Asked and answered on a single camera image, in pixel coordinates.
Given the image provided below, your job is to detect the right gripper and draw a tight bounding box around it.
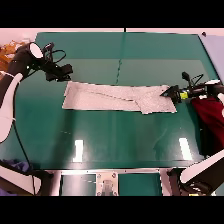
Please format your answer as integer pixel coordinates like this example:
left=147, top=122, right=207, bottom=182
left=159, top=84, right=183, bottom=104

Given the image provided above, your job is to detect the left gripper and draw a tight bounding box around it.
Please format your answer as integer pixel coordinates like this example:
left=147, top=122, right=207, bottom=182
left=45, top=63, right=74, bottom=83

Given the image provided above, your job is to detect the white T-shirt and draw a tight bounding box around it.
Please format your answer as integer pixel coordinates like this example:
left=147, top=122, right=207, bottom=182
left=62, top=80, right=178, bottom=115

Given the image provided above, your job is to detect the red garment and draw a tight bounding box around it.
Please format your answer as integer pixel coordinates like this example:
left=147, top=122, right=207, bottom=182
left=190, top=95, right=224, bottom=152

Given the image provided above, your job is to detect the brown cardboard box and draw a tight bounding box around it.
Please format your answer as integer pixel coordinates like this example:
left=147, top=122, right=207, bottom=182
left=0, top=39, right=30, bottom=72

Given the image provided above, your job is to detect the black garment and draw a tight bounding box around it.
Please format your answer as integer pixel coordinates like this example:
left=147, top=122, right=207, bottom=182
left=197, top=116, right=223, bottom=158

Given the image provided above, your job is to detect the black cable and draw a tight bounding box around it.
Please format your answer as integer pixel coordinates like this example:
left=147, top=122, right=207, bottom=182
left=190, top=73, right=205, bottom=87
left=49, top=49, right=68, bottom=65

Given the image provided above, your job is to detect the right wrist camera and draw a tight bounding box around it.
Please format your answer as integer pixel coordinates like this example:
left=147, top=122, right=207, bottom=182
left=181, top=71, right=193, bottom=88

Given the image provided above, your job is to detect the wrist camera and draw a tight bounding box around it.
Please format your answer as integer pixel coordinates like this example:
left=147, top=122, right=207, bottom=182
left=41, top=42, right=56, bottom=64
left=181, top=71, right=193, bottom=88

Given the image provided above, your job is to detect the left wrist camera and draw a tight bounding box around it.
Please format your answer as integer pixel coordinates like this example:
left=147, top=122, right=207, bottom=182
left=41, top=42, right=56, bottom=64

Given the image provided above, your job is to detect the silver frame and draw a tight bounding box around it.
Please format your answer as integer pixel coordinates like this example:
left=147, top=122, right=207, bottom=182
left=43, top=166, right=212, bottom=197

